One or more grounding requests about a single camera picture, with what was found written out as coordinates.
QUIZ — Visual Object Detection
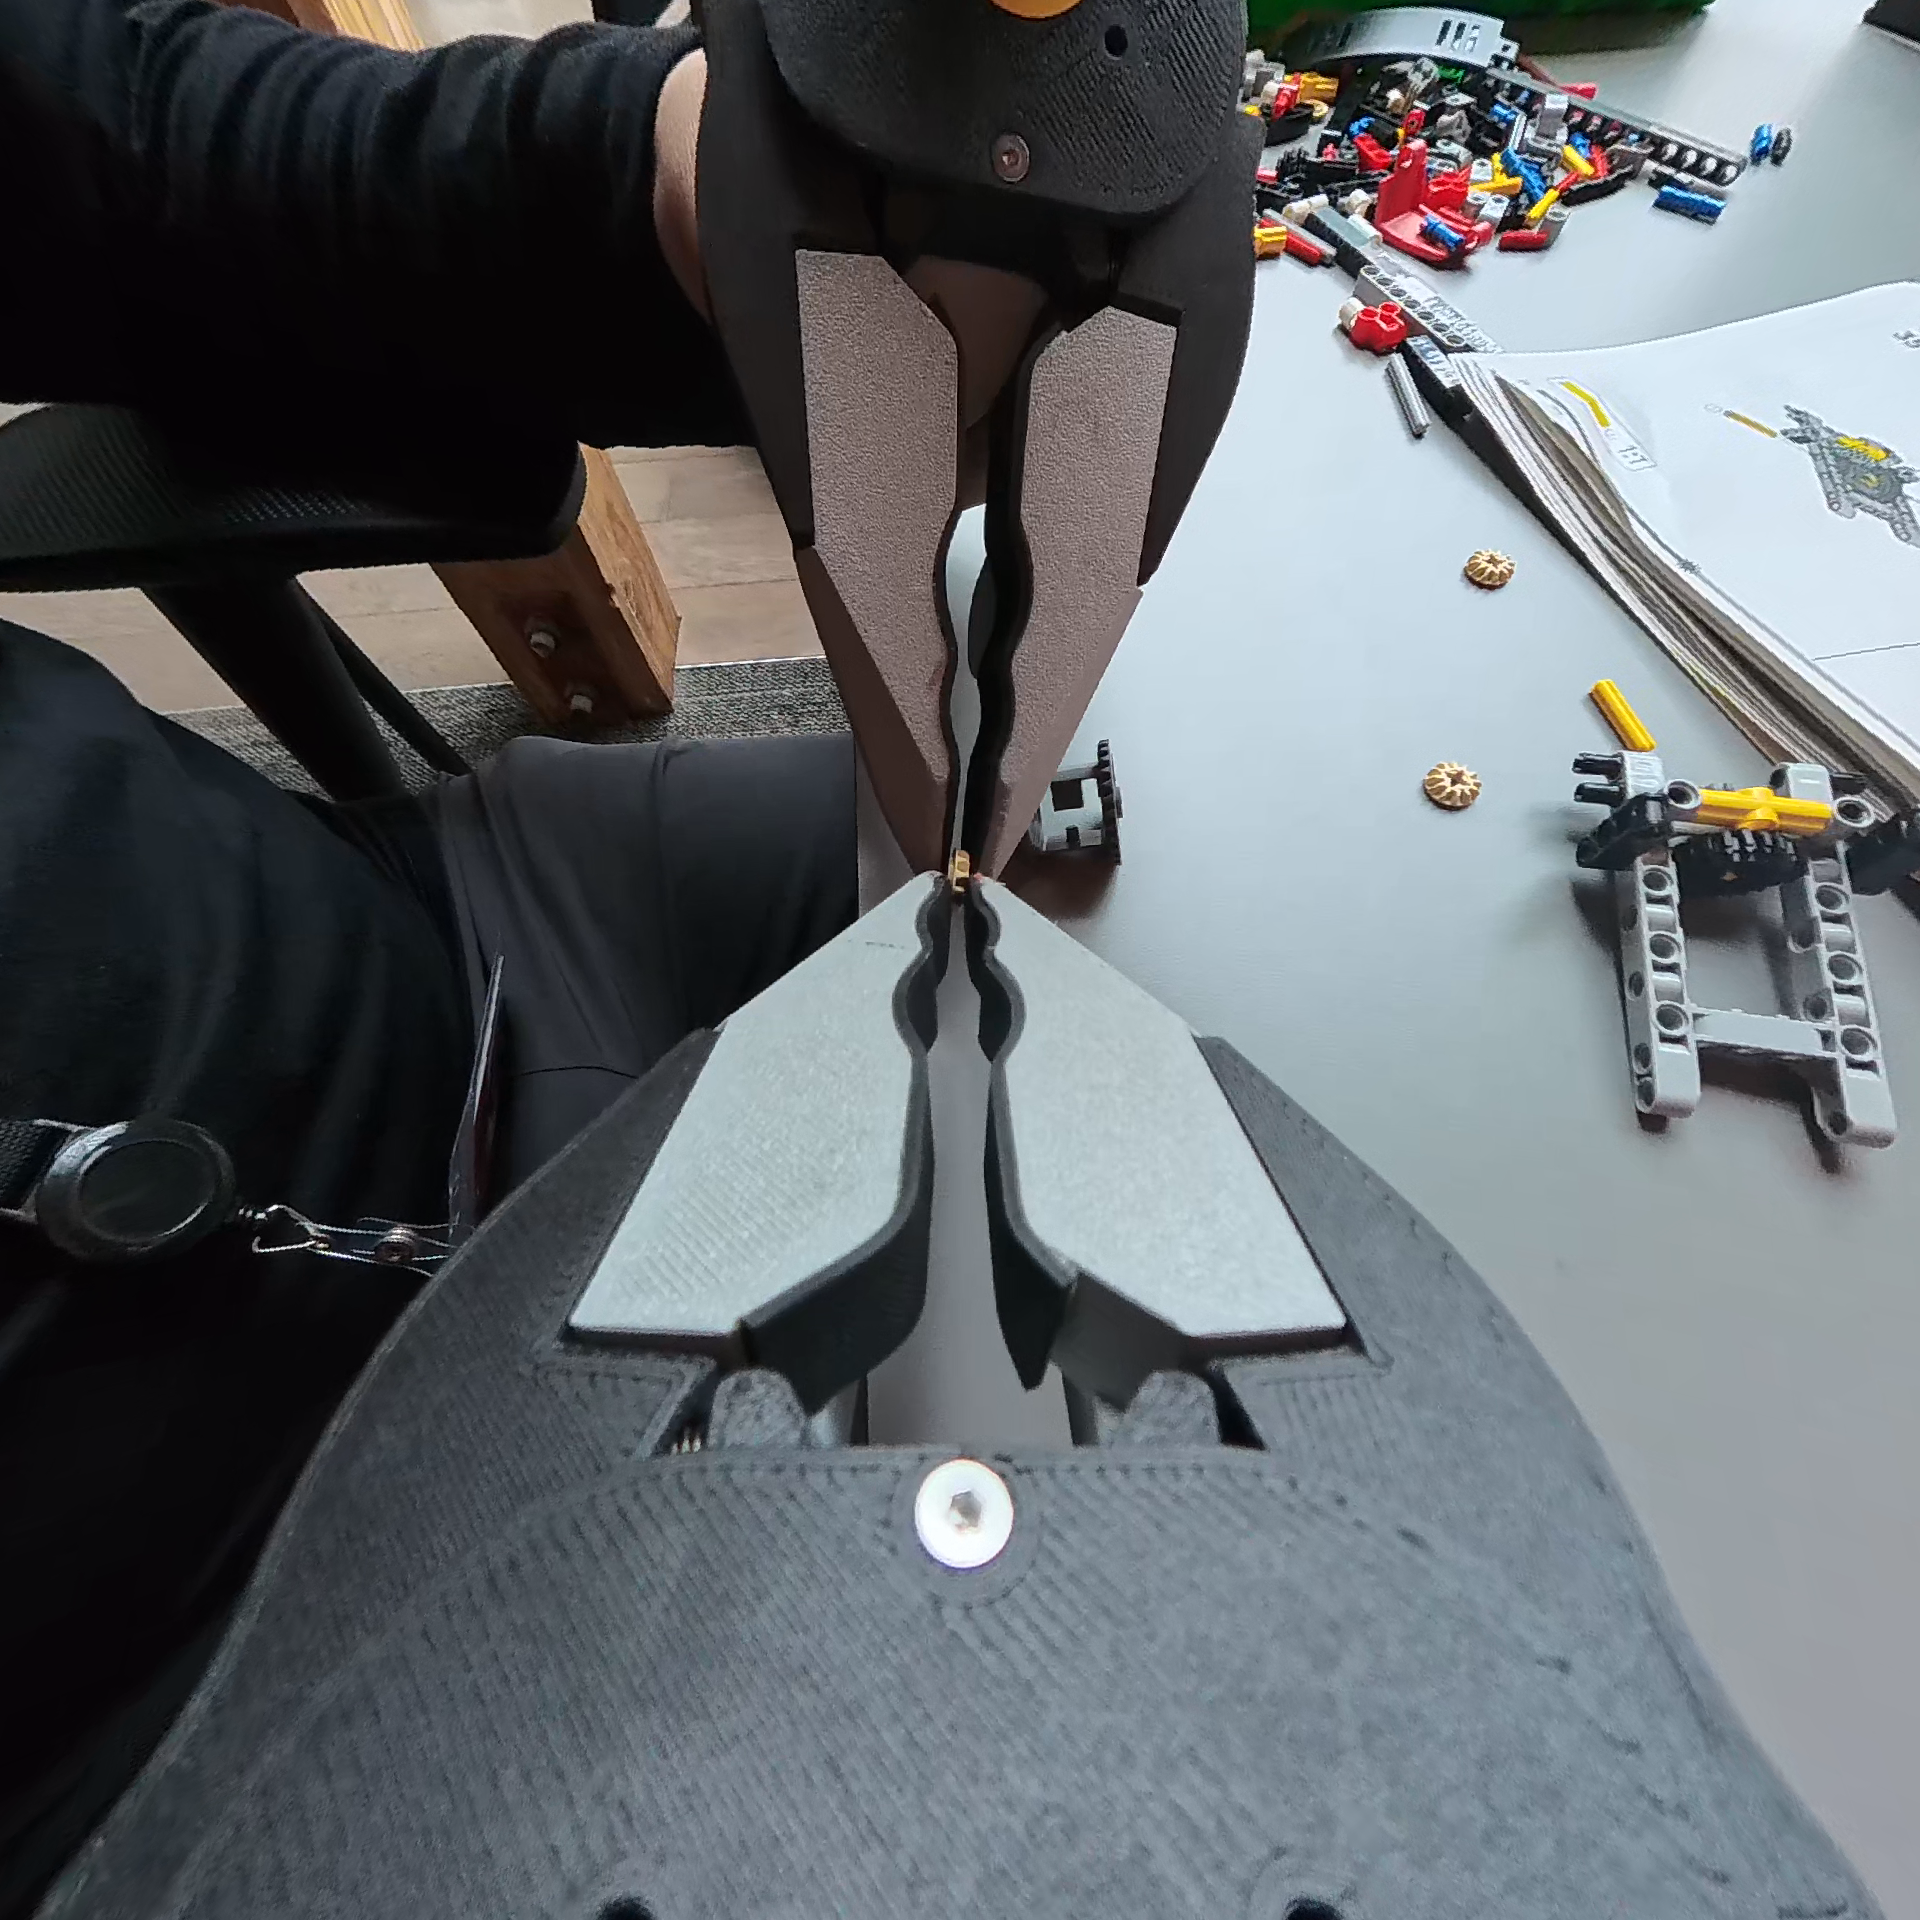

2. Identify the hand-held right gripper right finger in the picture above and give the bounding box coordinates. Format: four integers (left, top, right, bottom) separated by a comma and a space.
967, 878, 1353, 1394

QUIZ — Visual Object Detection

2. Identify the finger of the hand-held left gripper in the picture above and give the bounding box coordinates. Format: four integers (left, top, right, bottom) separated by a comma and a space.
965, 320, 1181, 880
790, 246, 975, 880

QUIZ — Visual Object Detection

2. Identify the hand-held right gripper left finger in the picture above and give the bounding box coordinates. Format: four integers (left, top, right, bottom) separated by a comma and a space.
567, 873, 950, 1412

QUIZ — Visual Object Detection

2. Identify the grey lego differential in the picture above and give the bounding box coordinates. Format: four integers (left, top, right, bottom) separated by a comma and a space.
1026, 738, 1126, 869

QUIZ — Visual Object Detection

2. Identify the grey lego frame assembly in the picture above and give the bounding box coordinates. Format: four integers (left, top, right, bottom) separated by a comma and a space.
1567, 750, 1920, 1150

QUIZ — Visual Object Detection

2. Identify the person's left forearm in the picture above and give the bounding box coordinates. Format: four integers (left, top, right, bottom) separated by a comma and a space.
0, 0, 713, 452

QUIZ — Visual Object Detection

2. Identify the pile of loose lego pieces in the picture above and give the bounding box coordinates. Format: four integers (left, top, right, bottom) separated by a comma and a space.
1237, 45, 1793, 360

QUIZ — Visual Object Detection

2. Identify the white lego instruction booklet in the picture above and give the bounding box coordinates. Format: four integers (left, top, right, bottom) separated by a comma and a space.
1447, 280, 1920, 817

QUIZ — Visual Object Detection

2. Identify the person's left hand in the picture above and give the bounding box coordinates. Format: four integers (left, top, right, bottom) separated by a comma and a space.
919, 255, 1056, 444

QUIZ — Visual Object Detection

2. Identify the black chair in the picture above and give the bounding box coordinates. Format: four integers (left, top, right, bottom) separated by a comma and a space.
0, 405, 589, 804

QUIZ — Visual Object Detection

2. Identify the black badge reel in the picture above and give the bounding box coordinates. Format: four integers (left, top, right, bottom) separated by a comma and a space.
0, 1110, 465, 1278

